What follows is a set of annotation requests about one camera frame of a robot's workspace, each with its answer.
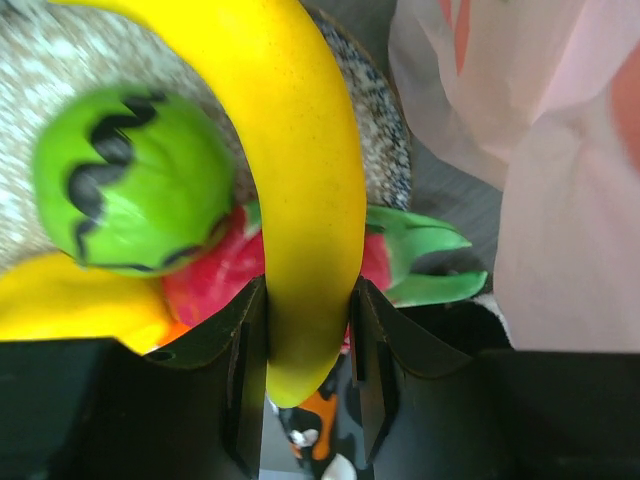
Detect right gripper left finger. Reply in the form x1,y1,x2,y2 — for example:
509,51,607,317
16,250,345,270
1,278,267,479

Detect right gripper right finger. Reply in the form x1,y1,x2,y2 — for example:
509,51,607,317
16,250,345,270
351,279,639,479

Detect fake yellow mango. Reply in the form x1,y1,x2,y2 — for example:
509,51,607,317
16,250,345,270
1,252,176,354

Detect fake orange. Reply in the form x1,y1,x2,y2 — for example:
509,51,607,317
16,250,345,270
156,322,191,348

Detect fake red fruit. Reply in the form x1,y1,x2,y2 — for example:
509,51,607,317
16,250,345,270
162,202,488,328

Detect fake green apple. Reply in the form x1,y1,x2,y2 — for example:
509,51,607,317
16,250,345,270
32,86,235,276

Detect pink plastic bag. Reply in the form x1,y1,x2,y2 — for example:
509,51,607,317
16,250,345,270
388,1,639,352

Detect fake banana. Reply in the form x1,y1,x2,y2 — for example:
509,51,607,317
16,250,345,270
47,0,367,409

